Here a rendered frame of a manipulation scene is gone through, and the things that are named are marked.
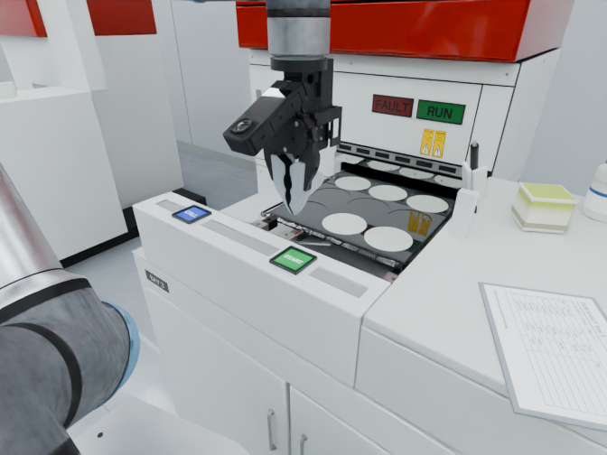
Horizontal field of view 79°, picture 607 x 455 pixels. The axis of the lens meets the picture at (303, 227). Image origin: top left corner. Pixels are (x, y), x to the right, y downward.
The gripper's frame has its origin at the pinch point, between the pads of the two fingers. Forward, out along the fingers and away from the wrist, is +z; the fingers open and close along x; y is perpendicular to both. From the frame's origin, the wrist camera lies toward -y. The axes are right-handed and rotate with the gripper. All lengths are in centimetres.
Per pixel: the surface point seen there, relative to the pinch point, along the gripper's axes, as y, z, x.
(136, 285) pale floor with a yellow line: 32, 106, 144
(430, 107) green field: 58, -5, 3
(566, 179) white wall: 207, 54, -25
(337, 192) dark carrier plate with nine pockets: 39.0, 15.8, 17.5
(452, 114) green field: 58, -4, -2
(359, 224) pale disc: 27.6, 15.8, 3.6
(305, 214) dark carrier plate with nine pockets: 23.8, 15.8, 16.2
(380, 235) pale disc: 26.2, 15.8, -2.3
